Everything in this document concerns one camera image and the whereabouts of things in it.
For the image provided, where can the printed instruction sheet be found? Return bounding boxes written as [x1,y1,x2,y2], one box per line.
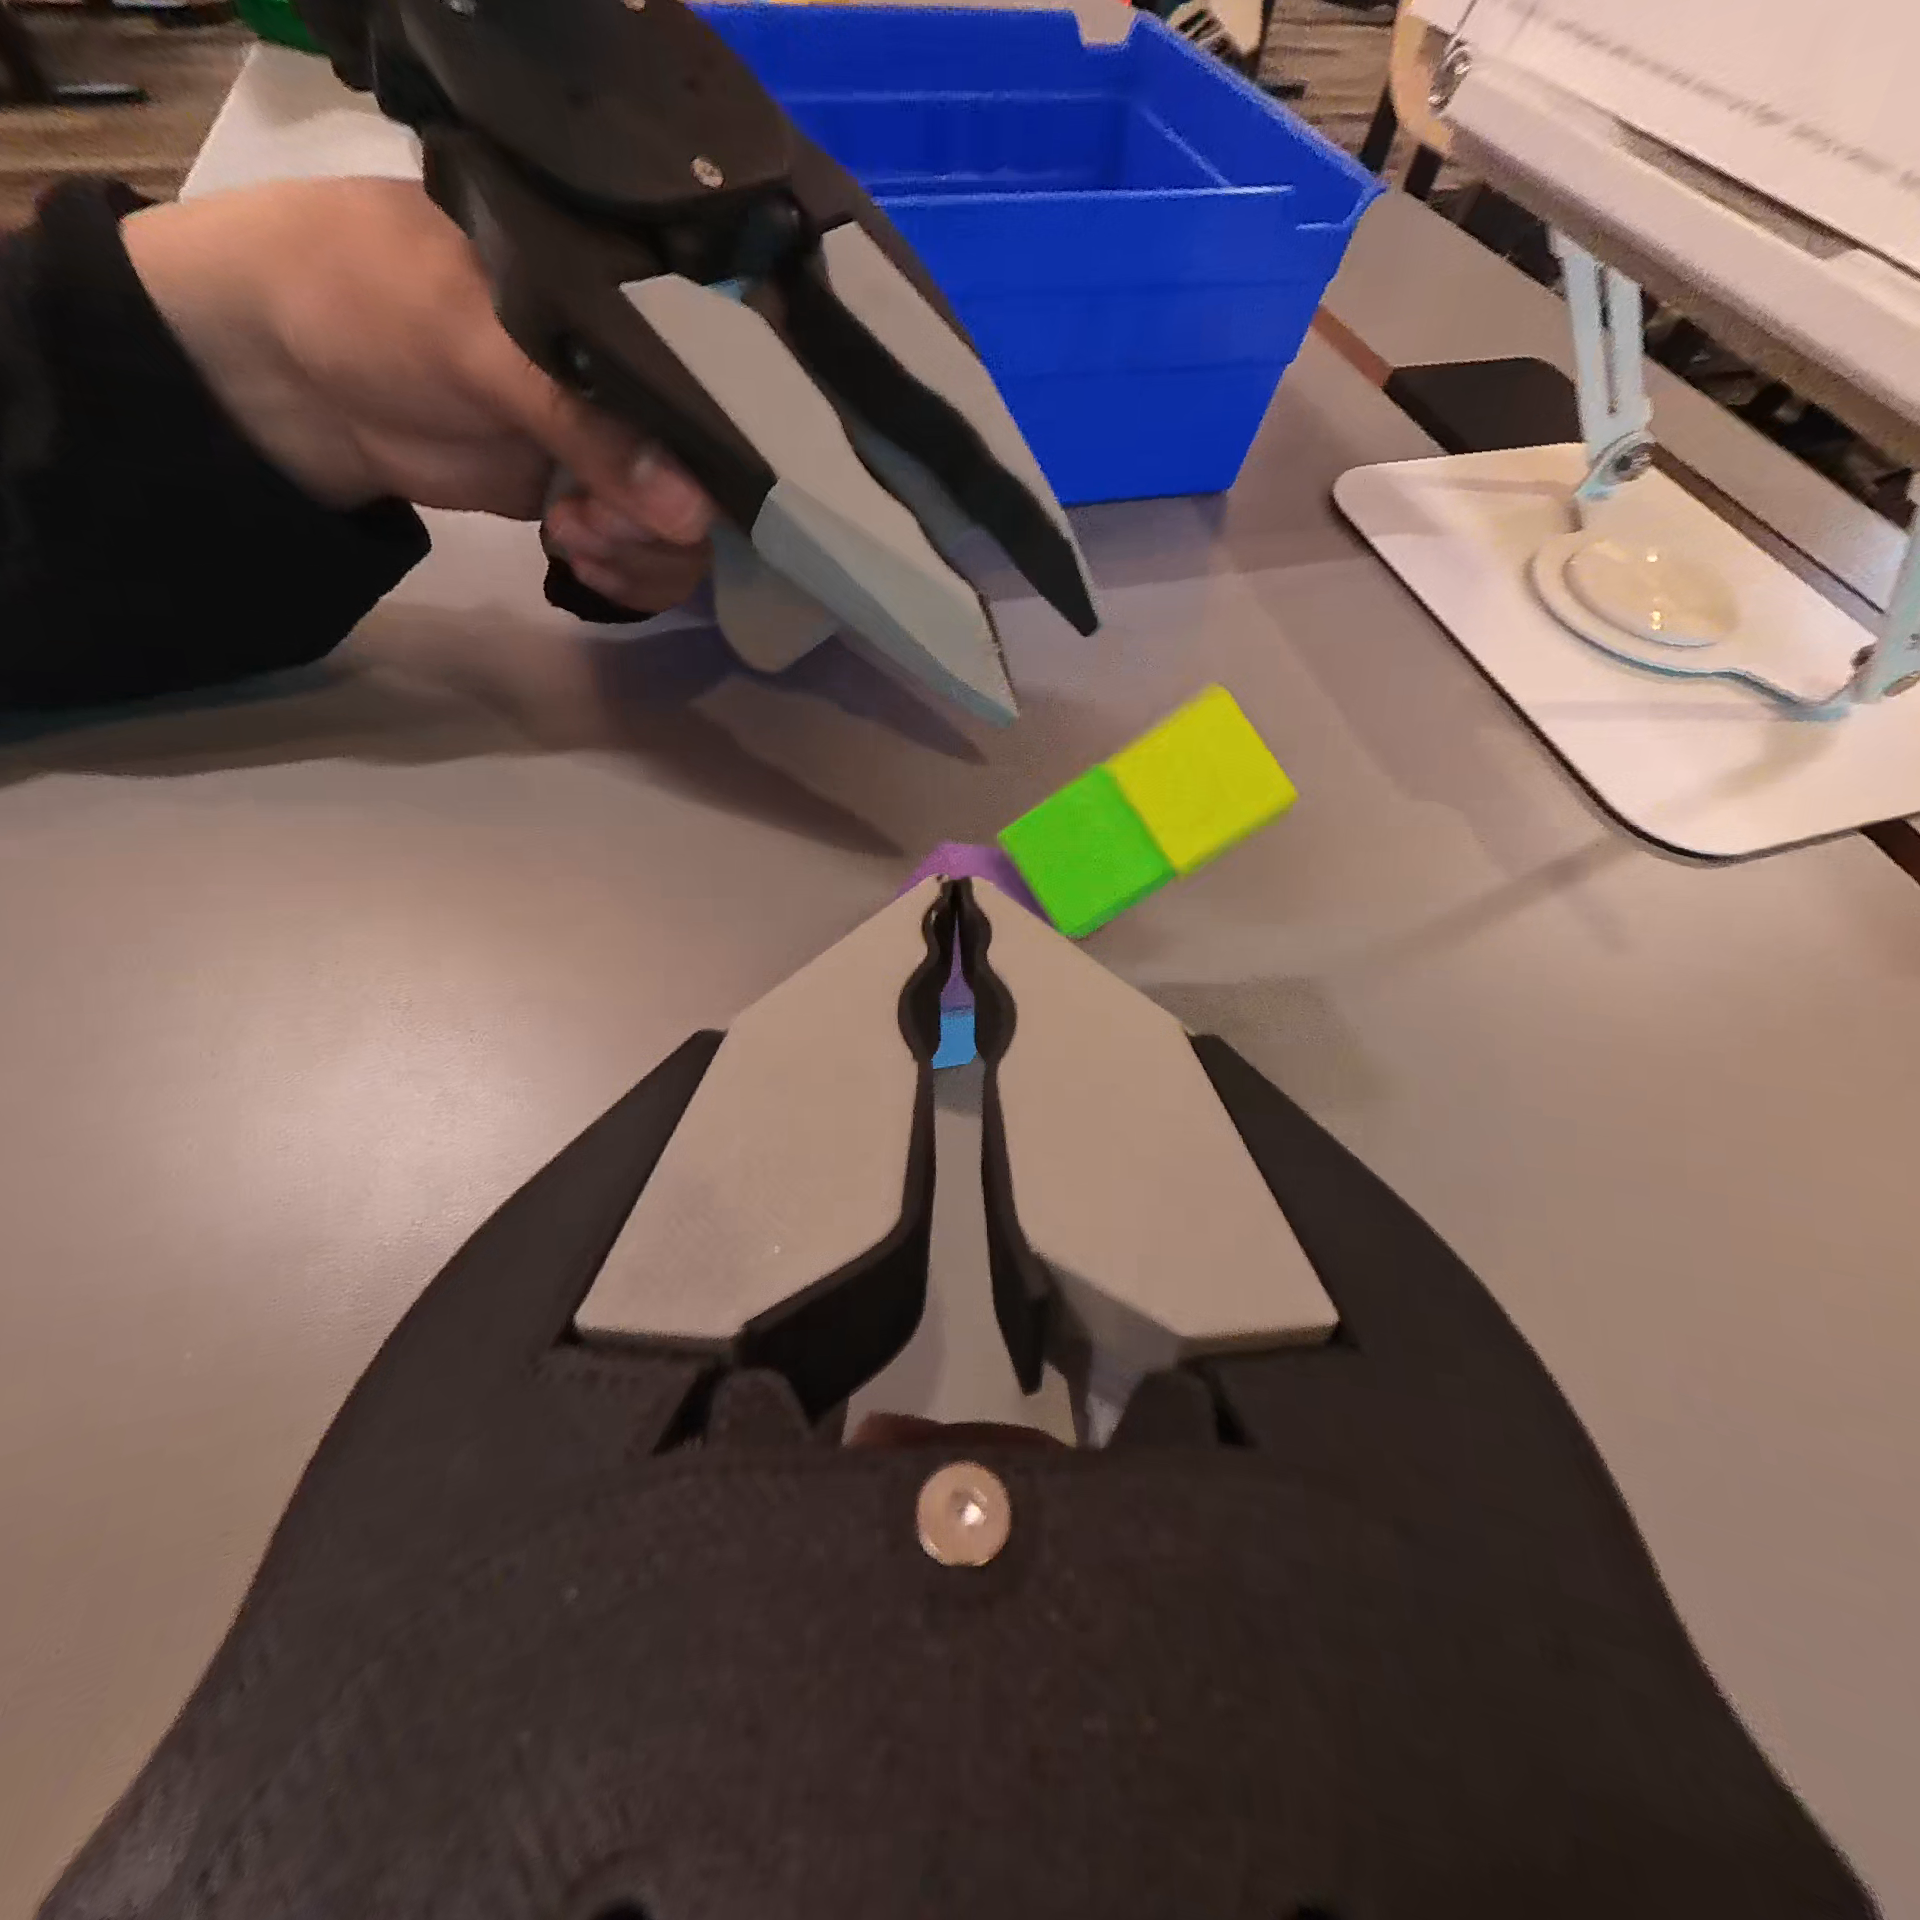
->
[1498,0,1920,265]

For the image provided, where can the purple foam cube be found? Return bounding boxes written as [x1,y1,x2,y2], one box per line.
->
[899,838,1039,1010]

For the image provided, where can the green foam cube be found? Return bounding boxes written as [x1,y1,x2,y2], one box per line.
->
[995,767,1178,939]

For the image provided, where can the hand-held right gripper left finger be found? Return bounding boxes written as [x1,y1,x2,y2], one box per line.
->
[573,883,961,1425]

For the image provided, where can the yellow foam cube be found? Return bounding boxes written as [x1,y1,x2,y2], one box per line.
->
[1106,685,1297,881]

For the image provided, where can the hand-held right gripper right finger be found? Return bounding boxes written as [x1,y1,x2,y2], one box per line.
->
[958,883,1341,1444]

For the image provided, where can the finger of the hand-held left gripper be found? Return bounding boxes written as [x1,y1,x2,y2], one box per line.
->
[791,221,1103,637]
[621,274,1022,732]

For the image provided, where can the white document stand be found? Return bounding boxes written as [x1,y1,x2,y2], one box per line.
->
[1331,0,1920,860]

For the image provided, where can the blue plastic bin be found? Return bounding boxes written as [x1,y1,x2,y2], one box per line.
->
[680,0,1385,507]

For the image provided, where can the person's left hand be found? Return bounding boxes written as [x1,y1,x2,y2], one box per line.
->
[123,175,722,619]

